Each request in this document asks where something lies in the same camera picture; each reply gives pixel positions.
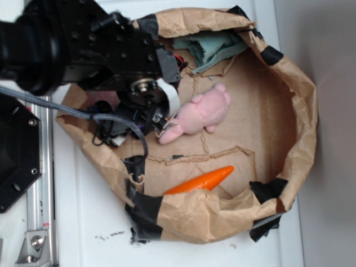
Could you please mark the pink plush bunny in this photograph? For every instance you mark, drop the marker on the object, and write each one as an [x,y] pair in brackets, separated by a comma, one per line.
[204,111]

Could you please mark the orange plastic carrot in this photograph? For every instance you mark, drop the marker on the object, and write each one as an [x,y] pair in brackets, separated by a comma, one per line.
[206,181]

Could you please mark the brown paper bag bin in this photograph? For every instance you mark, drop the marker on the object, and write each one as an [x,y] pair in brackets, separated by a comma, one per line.
[269,136]

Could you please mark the teal folded cloth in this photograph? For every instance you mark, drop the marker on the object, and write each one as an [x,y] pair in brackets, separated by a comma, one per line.
[210,47]

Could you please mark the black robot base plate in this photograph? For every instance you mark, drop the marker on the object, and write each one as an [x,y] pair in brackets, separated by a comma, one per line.
[20,151]

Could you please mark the metal corner bracket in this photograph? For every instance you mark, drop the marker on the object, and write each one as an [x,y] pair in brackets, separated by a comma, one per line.
[35,250]

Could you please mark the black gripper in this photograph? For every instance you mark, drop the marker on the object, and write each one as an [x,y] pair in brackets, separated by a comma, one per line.
[149,104]

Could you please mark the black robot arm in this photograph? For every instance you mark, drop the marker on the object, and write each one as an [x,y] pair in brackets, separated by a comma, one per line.
[53,43]

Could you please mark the aluminium extrusion rail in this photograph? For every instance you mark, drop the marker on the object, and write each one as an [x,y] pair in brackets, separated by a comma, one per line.
[41,195]

